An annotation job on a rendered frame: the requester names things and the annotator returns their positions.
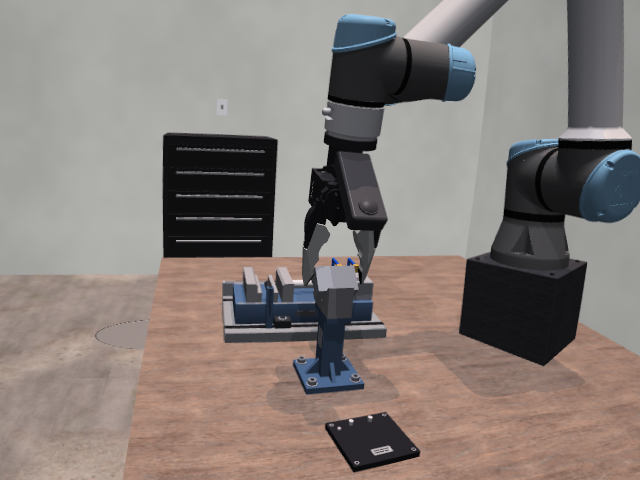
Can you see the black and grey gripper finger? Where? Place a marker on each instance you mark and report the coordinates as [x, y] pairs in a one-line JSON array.
[[315, 236], [366, 249]]

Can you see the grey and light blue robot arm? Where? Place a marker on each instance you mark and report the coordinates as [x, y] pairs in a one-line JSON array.
[[595, 176]]

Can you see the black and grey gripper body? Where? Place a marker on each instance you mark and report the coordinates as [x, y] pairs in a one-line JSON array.
[[324, 180]]

